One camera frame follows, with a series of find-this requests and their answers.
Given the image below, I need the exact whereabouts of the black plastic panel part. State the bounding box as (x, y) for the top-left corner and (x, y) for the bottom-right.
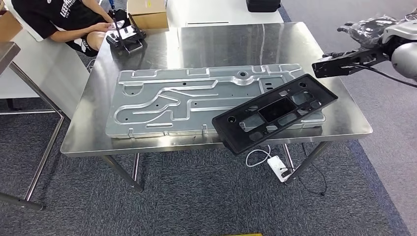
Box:
(211, 74), (339, 156)

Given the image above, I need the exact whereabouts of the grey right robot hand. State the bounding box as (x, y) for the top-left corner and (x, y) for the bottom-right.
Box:
(337, 15), (400, 50)

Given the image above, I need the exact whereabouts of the stamped grey metal plate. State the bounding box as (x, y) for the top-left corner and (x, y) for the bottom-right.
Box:
(105, 63), (327, 140)

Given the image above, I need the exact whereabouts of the thin black floor cable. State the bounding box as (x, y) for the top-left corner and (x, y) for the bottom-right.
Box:
(286, 143), (328, 197)

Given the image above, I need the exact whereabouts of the white board panel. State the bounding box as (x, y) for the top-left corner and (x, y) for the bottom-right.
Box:
(0, 29), (90, 120)

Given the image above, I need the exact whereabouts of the white power cable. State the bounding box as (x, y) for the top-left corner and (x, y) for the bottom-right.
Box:
(245, 145), (272, 168)

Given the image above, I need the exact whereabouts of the person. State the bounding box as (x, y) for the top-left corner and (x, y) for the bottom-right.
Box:
(0, 0), (131, 58)

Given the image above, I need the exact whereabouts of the black camera cable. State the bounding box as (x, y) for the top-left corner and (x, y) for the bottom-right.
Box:
(344, 63), (417, 89)

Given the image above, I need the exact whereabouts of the black carrying case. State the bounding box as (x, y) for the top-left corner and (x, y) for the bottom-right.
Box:
(246, 0), (282, 13)

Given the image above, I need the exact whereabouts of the white power strip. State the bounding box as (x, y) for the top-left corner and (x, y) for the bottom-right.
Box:
(267, 155), (293, 183)

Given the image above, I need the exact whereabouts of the brown cardboard box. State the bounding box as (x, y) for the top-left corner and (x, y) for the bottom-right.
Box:
(127, 0), (170, 32)
(0, 9), (24, 43)

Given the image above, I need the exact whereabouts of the steel frame table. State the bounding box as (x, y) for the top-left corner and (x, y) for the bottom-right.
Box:
(0, 41), (66, 212)

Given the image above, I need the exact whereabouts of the stainless steel workbench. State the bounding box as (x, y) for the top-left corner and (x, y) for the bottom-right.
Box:
(60, 22), (374, 193)

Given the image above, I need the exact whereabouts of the black remote controller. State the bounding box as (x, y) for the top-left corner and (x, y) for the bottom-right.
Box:
(106, 13), (147, 55)

